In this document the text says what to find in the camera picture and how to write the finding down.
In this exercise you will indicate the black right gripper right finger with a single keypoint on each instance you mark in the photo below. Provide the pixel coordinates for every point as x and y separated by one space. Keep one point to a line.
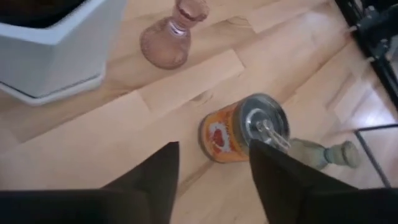
295 186

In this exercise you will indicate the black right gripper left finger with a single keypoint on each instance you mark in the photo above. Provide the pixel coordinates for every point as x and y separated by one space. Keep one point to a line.
140 193

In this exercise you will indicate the orange label metal candle tin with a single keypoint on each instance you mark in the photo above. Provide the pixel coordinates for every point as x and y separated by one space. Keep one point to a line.
224 140

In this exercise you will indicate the clear ribbed glass vase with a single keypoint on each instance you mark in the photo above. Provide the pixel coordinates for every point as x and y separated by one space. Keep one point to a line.
311 152

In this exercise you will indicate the pink glass candlestick holder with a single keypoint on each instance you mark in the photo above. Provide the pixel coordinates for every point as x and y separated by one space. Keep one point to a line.
164 46

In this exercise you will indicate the white hexagonal planter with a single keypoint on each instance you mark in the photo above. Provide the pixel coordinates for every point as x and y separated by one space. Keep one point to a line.
46 62

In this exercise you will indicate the black aluminium table frame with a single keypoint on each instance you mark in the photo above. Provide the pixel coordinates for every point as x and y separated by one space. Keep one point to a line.
385 73

